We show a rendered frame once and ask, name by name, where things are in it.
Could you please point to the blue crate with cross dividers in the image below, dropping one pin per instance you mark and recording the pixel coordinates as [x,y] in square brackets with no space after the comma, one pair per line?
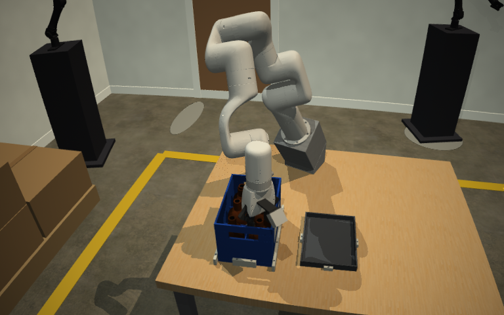
[243,248]

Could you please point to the brown glass bottle with blue label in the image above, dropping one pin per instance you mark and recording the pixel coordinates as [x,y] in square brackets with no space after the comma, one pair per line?
[238,195]

